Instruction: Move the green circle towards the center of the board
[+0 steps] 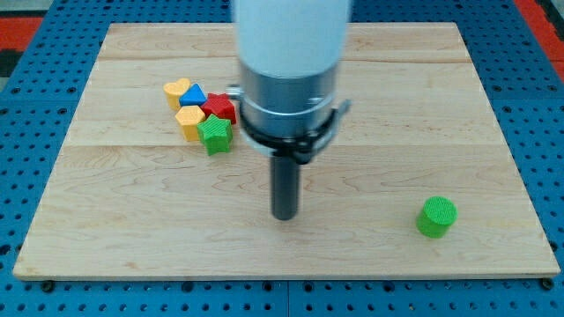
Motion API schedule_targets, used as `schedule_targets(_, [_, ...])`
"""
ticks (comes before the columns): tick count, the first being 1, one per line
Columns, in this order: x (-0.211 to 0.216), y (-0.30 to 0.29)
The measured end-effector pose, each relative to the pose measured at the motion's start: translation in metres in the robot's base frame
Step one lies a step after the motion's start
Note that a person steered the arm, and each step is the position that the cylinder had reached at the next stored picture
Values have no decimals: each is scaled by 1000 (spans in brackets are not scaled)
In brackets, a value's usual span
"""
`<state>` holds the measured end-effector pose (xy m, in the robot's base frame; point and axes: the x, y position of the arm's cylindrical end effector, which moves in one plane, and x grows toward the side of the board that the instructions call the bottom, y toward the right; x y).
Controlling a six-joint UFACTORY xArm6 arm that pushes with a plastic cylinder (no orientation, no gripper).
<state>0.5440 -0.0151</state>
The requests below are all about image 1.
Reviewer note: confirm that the green cylinder block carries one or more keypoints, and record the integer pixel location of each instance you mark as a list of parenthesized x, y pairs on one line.
[(437, 215)]

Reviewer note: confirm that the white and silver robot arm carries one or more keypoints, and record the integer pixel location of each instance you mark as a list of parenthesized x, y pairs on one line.
[(289, 52)]

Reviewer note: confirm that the wooden board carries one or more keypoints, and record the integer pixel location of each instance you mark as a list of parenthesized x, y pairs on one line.
[(130, 199)]

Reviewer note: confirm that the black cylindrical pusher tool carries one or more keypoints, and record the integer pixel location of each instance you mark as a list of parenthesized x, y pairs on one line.
[(285, 187)]

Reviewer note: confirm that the green star block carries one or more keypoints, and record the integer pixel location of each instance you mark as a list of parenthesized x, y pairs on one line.
[(215, 134)]

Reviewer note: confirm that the red pentagon block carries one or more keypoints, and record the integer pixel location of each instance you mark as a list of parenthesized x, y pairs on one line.
[(221, 106)]

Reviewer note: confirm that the yellow hexagon block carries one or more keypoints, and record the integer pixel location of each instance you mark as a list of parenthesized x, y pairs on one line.
[(188, 117)]

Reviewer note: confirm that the blue triangle block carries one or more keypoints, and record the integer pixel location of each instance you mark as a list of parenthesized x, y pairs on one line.
[(194, 96)]

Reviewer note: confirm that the yellow heart block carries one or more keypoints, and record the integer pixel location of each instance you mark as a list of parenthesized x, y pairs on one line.
[(174, 90)]

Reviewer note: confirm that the blue perforated table mat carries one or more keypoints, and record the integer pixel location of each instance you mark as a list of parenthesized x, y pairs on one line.
[(43, 91)]

